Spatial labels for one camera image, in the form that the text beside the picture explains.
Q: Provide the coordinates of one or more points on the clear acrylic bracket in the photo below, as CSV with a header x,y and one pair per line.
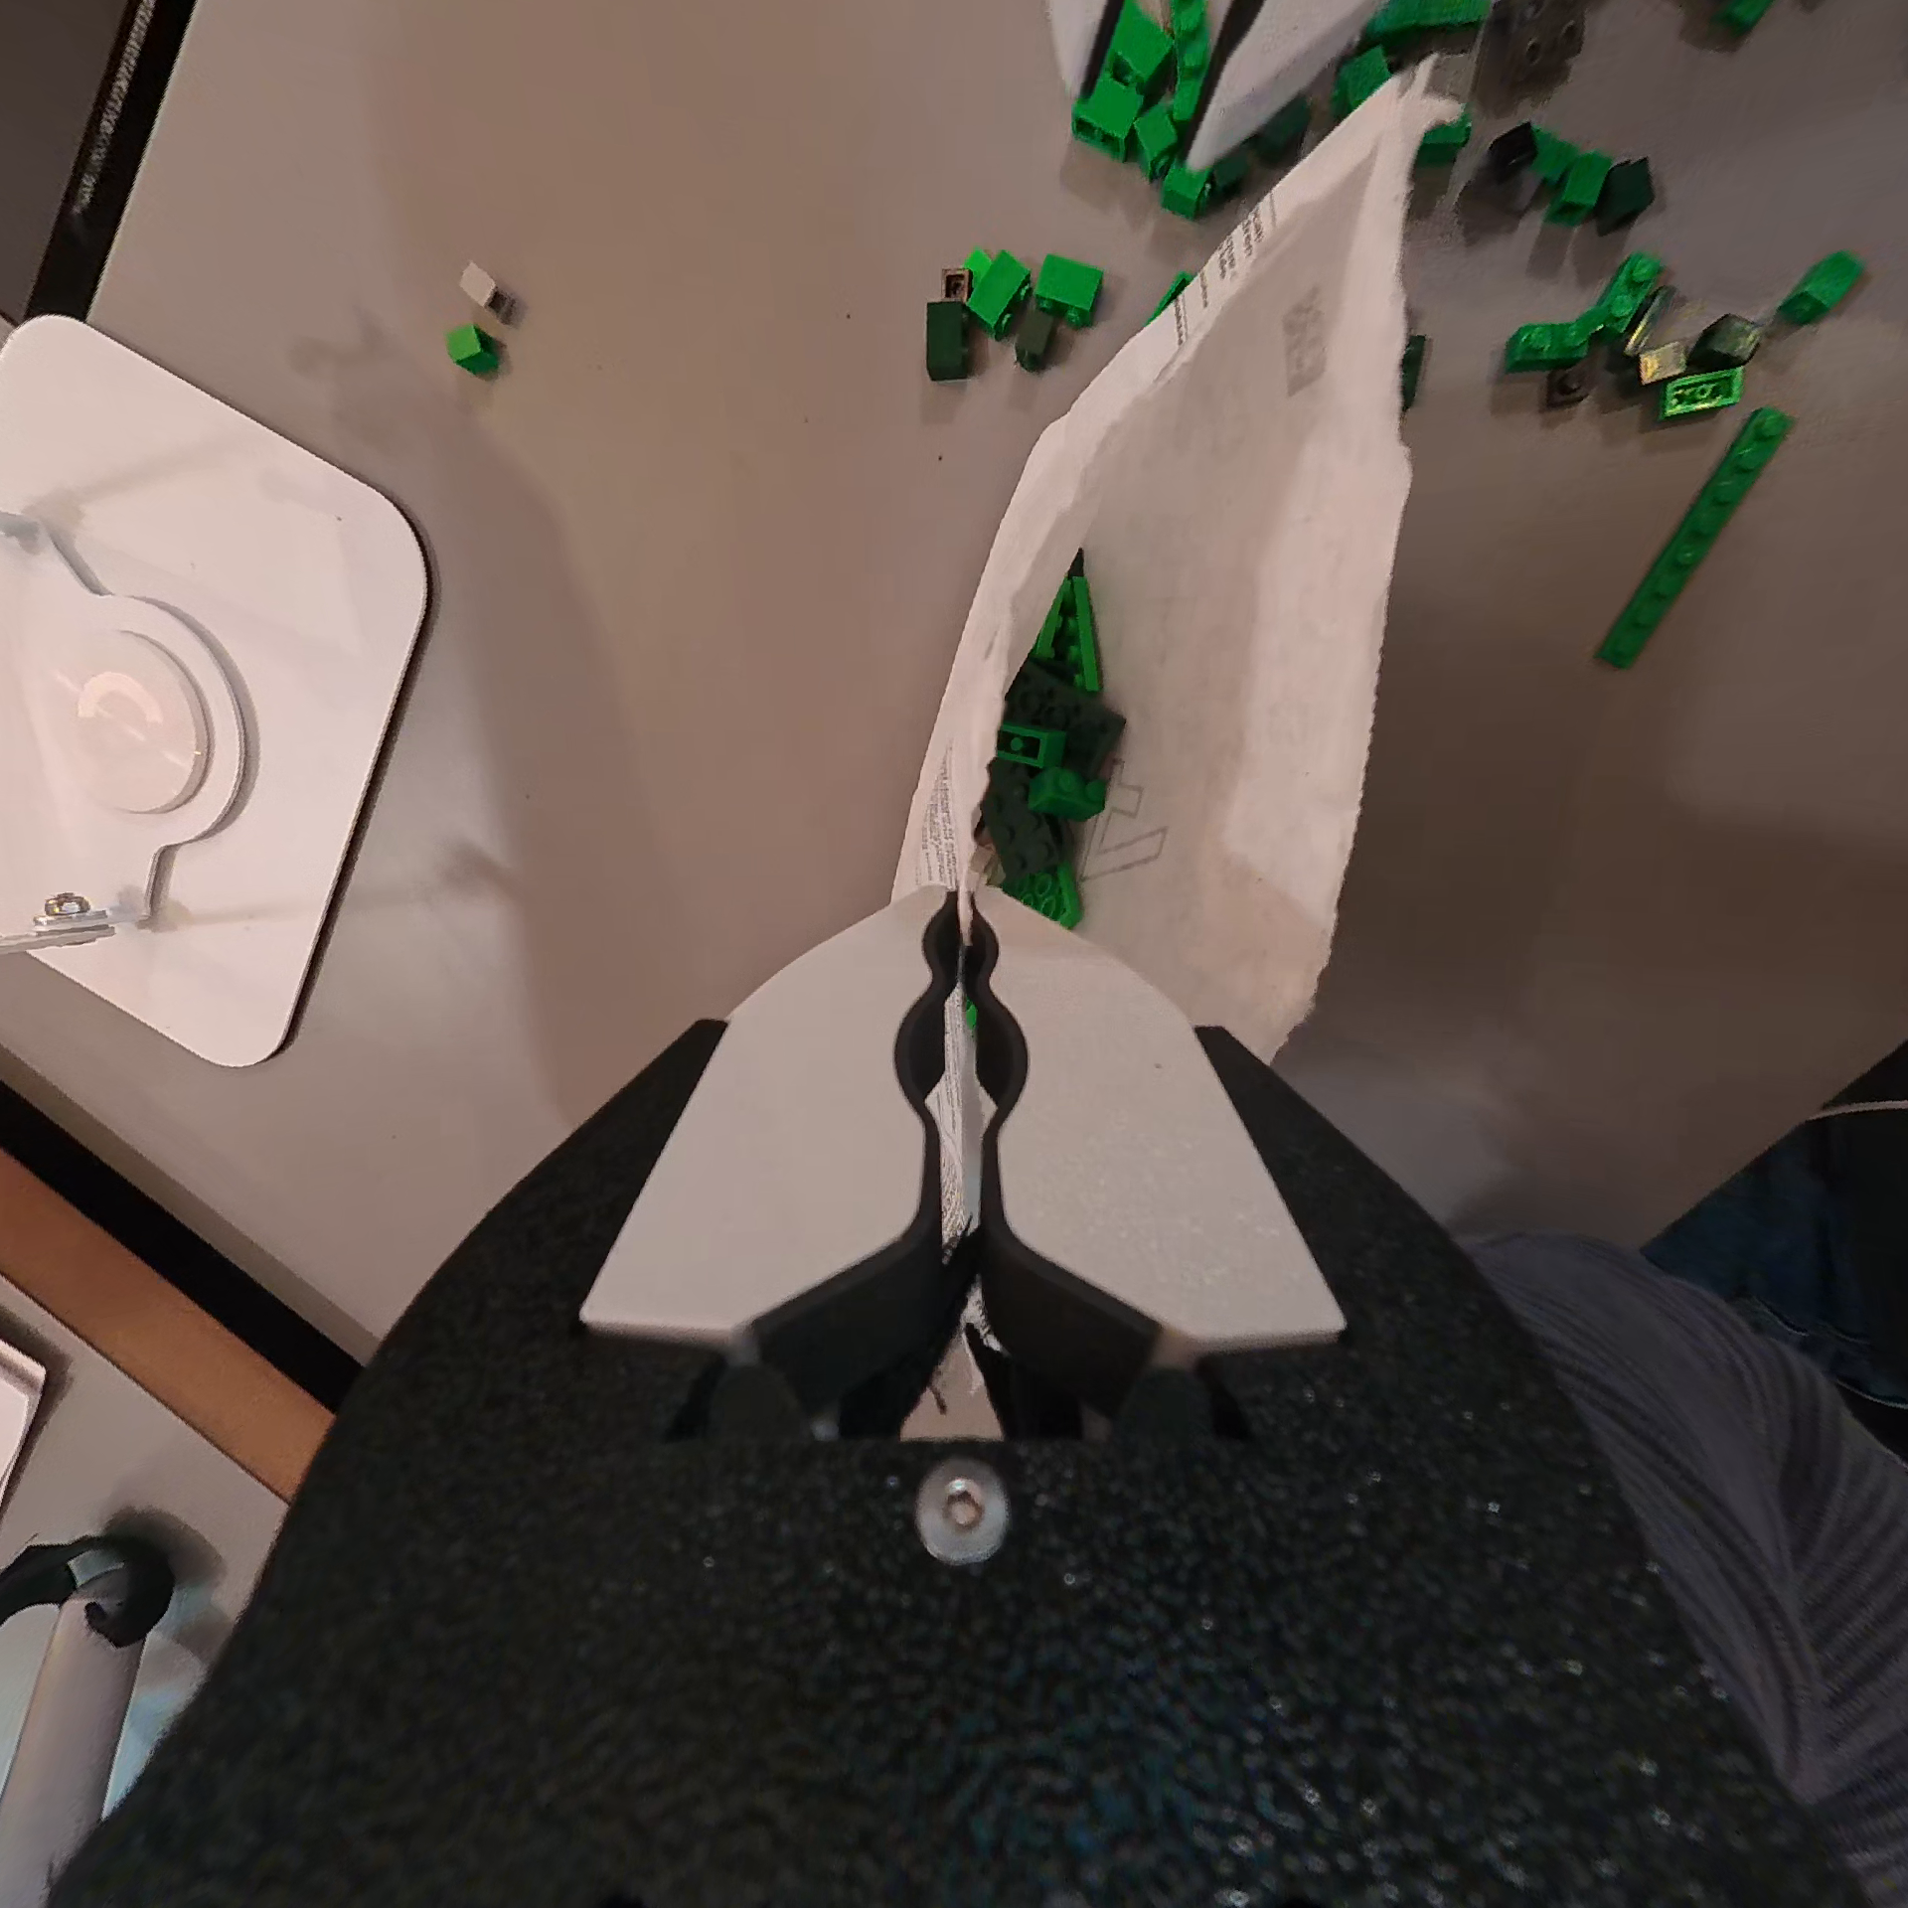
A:
x,y
149,700

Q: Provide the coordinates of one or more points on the long green toy plate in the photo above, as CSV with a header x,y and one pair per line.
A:
x,y
1691,545

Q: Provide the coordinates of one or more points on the brown wooden board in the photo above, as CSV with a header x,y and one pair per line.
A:
x,y
163,1342

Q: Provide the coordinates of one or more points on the white paper bag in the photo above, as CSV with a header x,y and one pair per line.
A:
x,y
1281,625

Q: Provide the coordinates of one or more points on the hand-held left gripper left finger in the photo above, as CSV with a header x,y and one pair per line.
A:
x,y
777,1145

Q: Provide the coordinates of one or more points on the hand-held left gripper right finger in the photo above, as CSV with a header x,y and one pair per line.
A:
x,y
1161,1163

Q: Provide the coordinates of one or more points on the grey desk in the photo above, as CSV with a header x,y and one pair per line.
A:
x,y
669,479

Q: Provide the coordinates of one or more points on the small grey toy brick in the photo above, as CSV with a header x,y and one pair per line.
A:
x,y
477,283

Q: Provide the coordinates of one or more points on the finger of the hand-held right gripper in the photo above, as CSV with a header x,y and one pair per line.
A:
x,y
1266,65
1085,33

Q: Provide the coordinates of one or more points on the person's dark trousers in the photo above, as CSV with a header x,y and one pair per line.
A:
x,y
1817,1238

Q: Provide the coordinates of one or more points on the dark blue cushion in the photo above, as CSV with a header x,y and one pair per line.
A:
x,y
1682,1491

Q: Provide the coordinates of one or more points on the green toy bricks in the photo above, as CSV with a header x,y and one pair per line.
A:
x,y
1066,283
1051,759

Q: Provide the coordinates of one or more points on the white square stand base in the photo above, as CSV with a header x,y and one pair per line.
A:
x,y
300,598

